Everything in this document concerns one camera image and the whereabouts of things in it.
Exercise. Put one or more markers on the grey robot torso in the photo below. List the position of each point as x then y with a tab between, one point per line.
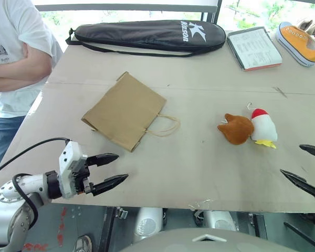
199	242

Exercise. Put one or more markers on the yellow canvas sneaker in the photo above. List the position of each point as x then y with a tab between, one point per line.
299	43

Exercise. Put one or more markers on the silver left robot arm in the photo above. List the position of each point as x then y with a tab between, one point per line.
5	193

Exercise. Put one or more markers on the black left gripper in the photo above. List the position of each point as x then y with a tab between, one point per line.
81	176

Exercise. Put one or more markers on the grey shoe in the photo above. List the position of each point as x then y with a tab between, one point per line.
82	244

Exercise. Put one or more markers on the black table frame leg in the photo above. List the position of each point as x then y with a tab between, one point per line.
106	231
258	225

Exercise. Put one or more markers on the black diagonal frame bar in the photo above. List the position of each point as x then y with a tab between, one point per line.
304	236

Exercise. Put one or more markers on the black racket bag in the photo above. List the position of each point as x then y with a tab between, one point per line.
147	34

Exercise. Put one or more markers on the person's left forearm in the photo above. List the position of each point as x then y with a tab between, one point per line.
18	83

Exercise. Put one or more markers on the person's right forearm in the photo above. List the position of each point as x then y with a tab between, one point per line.
2	71

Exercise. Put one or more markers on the white rounded robot leg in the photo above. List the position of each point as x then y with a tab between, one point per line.
147	224
220	220

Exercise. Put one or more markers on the printed paper pad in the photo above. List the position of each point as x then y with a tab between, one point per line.
254	48

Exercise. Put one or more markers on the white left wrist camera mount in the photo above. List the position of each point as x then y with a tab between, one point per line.
68	157

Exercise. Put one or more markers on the silver metal latch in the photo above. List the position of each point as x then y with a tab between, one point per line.
123	213
199	214

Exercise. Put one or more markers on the person in white t-shirt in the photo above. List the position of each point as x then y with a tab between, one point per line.
13	31

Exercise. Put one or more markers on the brown plush toy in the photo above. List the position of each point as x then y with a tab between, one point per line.
239	130

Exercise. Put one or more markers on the black window frame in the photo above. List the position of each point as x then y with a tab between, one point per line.
120	7

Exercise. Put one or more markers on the white plush rocket toy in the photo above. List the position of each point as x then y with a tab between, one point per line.
265	126

